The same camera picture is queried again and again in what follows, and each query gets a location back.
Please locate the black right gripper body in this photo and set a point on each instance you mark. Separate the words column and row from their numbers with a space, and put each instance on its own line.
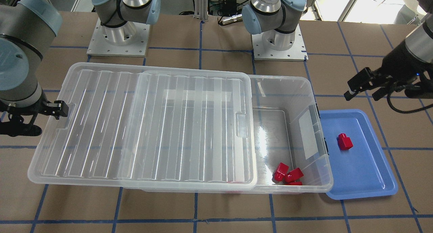
column 57, row 108

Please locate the red block in box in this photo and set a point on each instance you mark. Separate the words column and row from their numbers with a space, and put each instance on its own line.
column 293, row 175
column 280, row 172
column 295, row 183

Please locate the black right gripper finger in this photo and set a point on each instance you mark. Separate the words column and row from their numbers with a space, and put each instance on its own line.
column 58, row 109

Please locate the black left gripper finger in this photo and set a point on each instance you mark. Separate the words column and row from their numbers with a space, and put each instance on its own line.
column 376, row 94
column 365, row 80

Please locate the blue plastic tray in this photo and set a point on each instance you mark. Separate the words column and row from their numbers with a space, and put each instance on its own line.
column 362, row 171

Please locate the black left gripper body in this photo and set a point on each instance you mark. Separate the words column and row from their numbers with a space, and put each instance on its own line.
column 396, row 61

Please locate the red block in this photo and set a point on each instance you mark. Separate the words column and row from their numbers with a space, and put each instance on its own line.
column 344, row 142
column 295, row 183
column 280, row 172
column 293, row 175

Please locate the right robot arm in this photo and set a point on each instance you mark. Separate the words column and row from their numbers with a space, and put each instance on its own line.
column 27, row 31

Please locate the clear plastic storage box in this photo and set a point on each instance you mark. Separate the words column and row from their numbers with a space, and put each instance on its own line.
column 291, row 131

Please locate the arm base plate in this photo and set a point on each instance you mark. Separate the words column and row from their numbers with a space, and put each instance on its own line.
column 129, row 40
column 275, row 46

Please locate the clear plastic box lid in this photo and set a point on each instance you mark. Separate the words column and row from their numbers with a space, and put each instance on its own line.
column 86, row 147

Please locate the aluminium frame post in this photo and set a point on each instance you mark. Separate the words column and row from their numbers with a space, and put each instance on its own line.
column 201, row 10

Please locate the black power adapter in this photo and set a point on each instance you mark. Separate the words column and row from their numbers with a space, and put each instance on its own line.
column 229, row 3

